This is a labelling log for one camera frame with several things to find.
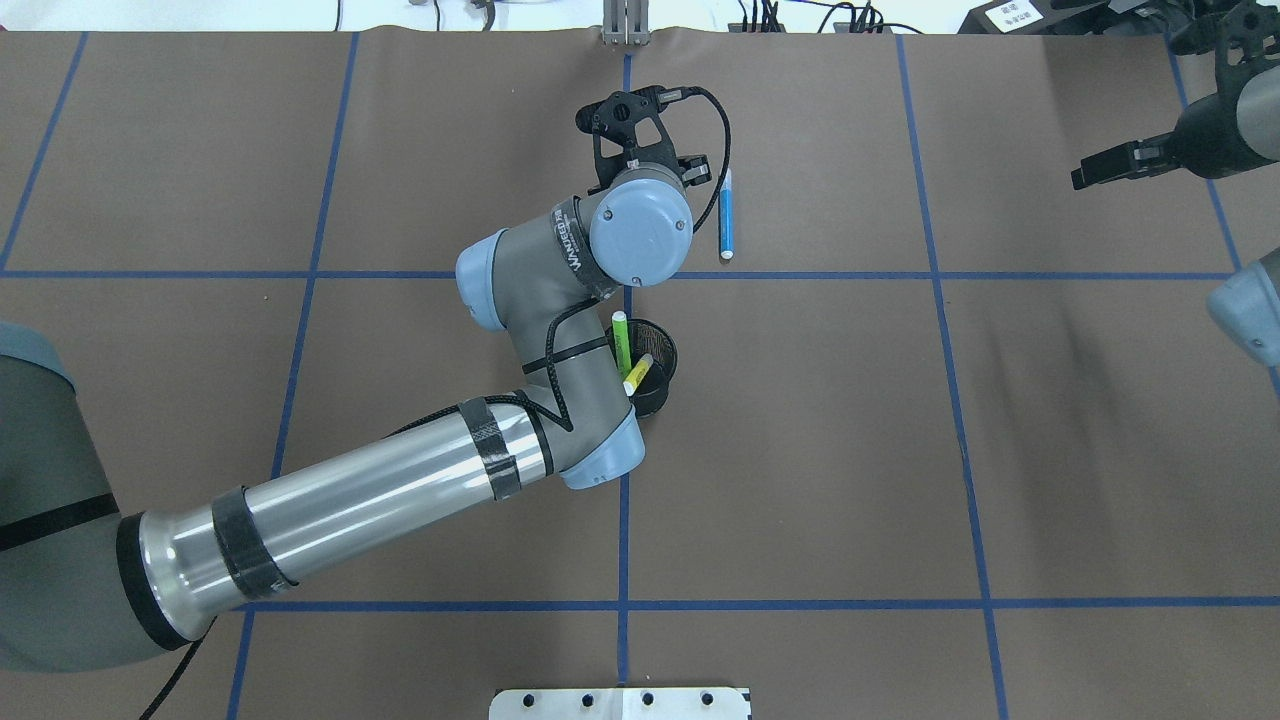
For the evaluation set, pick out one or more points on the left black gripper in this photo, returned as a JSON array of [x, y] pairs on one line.
[[695, 167]]

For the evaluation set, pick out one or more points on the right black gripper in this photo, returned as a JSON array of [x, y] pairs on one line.
[[1201, 131]]

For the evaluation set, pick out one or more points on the blue marker pen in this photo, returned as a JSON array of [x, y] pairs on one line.
[[726, 223]]

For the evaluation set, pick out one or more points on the green highlighter pen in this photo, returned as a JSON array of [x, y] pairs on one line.
[[621, 342]]

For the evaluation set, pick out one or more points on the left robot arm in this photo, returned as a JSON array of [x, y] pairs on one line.
[[85, 587]]

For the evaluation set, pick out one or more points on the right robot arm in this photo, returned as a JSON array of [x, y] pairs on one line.
[[1245, 307]]

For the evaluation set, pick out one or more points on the black mesh pen cup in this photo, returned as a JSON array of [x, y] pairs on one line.
[[647, 338]]

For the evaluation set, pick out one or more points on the yellow highlighter pen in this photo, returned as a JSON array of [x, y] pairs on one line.
[[637, 374]]

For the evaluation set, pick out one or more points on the aluminium frame post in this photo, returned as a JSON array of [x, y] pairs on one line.
[[626, 23]]

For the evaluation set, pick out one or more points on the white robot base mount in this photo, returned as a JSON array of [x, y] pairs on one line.
[[717, 702]]

